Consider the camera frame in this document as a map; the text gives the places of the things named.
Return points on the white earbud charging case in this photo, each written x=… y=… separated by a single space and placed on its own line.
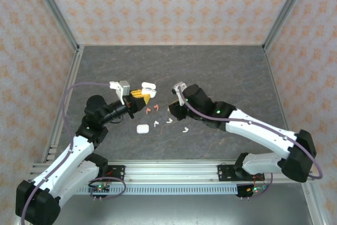
x=148 y=90
x=142 y=129

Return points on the aluminium frame post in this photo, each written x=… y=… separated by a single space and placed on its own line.
x=52 y=11
x=287 y=11

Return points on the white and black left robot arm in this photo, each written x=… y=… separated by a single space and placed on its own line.
x=65 y=159

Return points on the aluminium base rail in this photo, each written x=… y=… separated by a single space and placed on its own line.
x=171 y=172

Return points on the small circuit board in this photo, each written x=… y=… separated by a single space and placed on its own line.
x=100 y=188
x=256 y=189

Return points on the aluminium side rail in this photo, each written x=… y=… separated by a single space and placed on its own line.
x=279 y=98
x=65 y=98

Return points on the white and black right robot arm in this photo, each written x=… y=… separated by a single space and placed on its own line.
x=263 y=132

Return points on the aluminium frame beam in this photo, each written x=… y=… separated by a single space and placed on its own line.
x=316 y=204

